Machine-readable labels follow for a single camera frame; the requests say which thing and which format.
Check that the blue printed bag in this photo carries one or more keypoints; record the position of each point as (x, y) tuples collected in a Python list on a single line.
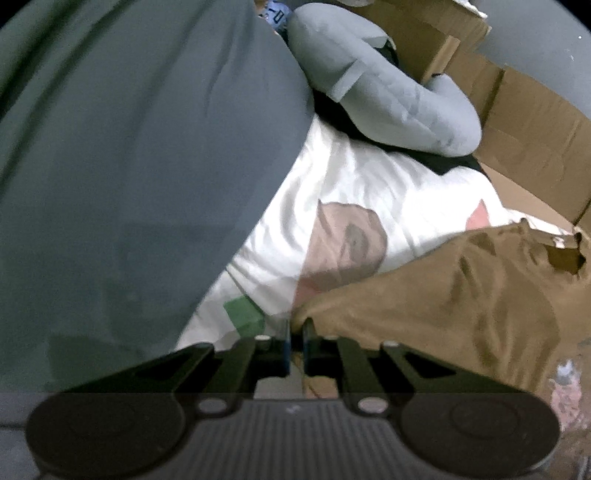
[(274, 16)]

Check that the dark green garment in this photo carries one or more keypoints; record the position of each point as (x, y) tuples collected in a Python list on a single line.
[(115, 184)]

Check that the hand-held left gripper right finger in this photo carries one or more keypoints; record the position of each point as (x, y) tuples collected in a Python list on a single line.
[(308, 355)]

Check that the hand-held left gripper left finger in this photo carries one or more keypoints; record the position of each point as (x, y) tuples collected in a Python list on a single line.
[(285, 355)]

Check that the grey neck pillow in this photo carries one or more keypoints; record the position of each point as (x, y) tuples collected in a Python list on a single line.
[(392, 101)]

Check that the brown printed t-shirt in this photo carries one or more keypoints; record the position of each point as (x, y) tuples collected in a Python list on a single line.
[(438, 300)]

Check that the white printed bedsheet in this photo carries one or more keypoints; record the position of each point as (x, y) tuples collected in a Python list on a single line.
[(351, 184)]

